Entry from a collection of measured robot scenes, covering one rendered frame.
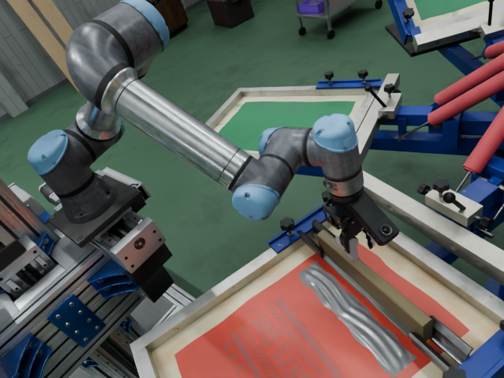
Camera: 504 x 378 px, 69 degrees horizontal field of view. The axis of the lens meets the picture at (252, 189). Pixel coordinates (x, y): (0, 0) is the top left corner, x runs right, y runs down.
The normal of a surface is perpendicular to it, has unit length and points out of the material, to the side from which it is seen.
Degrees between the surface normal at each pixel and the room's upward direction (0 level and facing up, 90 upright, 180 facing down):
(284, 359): 0
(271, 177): 45
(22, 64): 90
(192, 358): 0
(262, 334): 0
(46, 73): 90
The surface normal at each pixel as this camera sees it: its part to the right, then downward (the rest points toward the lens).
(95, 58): 0.20, -0.27
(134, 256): 0.73, 0.25
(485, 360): -0.29, -0.73
